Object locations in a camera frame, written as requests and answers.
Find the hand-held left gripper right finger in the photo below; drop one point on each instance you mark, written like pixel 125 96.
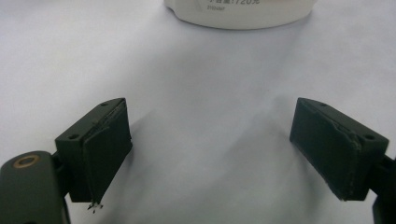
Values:
pixel 336 146

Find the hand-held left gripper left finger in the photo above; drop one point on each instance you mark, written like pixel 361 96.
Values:
pixel 96 149

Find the white bottle with blue pump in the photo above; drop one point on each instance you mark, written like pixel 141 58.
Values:
pixel 239 15

